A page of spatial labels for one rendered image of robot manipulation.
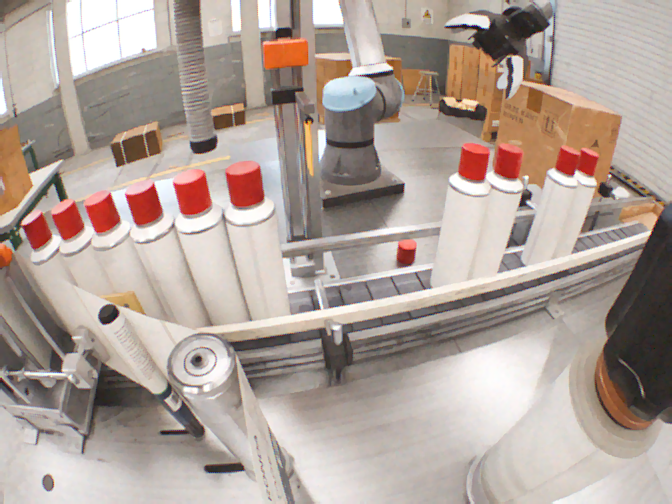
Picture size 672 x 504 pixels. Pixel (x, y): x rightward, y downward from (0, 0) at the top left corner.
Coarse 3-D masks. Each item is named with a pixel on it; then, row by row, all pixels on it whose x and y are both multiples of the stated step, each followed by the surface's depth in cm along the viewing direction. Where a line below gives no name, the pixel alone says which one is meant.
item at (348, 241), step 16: (592, 208) 49; (608, 208) 50; (432, 224) 43; (320, 240) 41; (336, 240) 41; (352, 240) 41; (368, 240) 41; (384, 240) 42; (400, 240) 43; (288, 256) 40
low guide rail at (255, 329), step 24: (624, 240) 48; (552, 264) 43; (576, 264) 45; (456, 288) 40; (480, 288) 41; (312, 312) 38; (336, 312) 38; (360, 312) 38; (384, 312) 39; (240, 336) 36; (264, 336) 37
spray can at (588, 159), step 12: (588, 156) 36; (588, 168) 37; (588, 180) 38; (576, 192) 40; (588, 192) 38; (576, 204) 40; (588, 204) 40; (576, 216) 41; (564, 228) 44; (576, 228) 42; (564, 240) 44; (564, 252) 45
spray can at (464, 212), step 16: (464, 144) 34; (464, 160) 33; (480, 160) 32; (464, 176) 34; (480, 176) 33; (448, 192) 37; (464, 192) 34; (480, 192) 34; (448, 208) 37; (464, 208) 35; (480, 208) 35; (448, 224) 38; (464, 224) 36; (480, 224) 37; (448, 240) 39; (464, 240) 38; (448, 256) 40; (464, 256) 39; (432, 272) 44; (448, 272) 41; (464, 272) 41; (432, 288) 45
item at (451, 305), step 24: (576, 240) 54; (600, 240) 54; (504, 264) 49; (600, 264) 48; (336, 288) 46; (360, 288) 46; (384, 288) 46; (408, 288) 45; (504, 288) 45; (528, 288) 45; (408, 312) 42; (432, 312) 42; (288, 336) 39; (312, 336) 39
